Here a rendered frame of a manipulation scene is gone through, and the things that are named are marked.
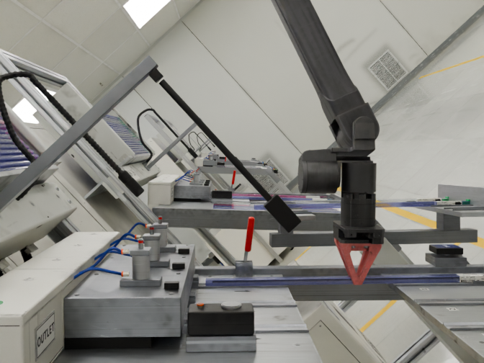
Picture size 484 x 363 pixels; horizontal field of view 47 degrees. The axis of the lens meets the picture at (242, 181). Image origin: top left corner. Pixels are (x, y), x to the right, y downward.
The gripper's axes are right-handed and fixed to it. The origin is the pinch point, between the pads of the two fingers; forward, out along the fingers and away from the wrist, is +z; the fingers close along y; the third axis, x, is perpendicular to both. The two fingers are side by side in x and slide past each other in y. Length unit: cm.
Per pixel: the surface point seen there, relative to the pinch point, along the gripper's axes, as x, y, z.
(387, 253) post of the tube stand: 15.0, -32.5, 1.9
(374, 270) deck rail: 5.1, -7.8, 0.3
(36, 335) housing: -41, 38, -3
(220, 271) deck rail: -23.0, -7.7, 0.6
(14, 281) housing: -46, 28, -7
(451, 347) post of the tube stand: 30, -32, 24
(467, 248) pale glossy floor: 100, -181, 28
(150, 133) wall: -132, -748, -40
